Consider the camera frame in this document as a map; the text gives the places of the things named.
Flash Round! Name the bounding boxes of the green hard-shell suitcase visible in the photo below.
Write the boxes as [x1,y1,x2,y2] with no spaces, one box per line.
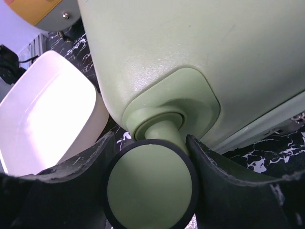
[78,0,305,229]

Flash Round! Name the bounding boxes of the white rectangular plastic basin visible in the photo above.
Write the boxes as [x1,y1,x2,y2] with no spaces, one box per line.
[0,51,109,177]

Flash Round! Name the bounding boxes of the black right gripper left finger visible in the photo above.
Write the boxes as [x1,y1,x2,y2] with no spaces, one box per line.
[0,132,117,229]

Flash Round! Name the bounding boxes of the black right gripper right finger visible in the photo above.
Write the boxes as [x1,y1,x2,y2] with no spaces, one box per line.
[186,135,305,229]

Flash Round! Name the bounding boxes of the white cylinder appliance orange lid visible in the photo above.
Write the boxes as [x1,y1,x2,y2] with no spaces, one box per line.
[5,0,81,32]

